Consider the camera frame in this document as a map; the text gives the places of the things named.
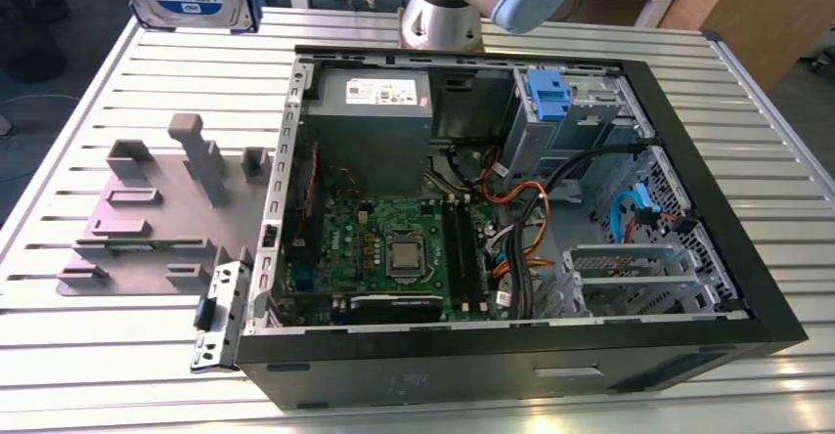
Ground silver metal disk bay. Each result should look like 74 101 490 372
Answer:
560 243 725 318

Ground CPU socket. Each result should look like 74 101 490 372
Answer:
382 228 429 284

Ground black RAM slot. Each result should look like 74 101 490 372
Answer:
441 194 472 312
457 194 492 311

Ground silver CPU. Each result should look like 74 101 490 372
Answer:
388 242 422 272

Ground grey power supply unit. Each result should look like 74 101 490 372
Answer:
302 66 436 198

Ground green motherboard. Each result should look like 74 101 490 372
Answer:
278 194 516 319

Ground grey metal drive cage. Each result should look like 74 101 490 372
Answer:
501 66 653 176

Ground black graphics card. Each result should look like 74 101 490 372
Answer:
329 294 445 326

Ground blue plastic drive latch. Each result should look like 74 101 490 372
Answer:
525 69 572 122

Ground black open PC case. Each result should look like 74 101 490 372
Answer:
233 45 809 411

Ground grey parts rack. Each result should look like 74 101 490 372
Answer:
54 113 273 298

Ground green RAM stick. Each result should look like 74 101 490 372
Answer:
102 240 178 254

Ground wooden cabinet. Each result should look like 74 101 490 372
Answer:
661 0 835 93

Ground black office chair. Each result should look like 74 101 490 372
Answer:
0 0 72 83

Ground orange yellow wire bundle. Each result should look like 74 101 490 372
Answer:
478 145 556 279

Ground black cable bundle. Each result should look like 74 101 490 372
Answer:
506 145 644 321

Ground blue data wire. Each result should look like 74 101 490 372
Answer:
610 184 657 245

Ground hinged metal slot bracket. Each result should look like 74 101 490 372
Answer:
188 260 254 374

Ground wire with black connector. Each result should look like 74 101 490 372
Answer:
622 208 702 245

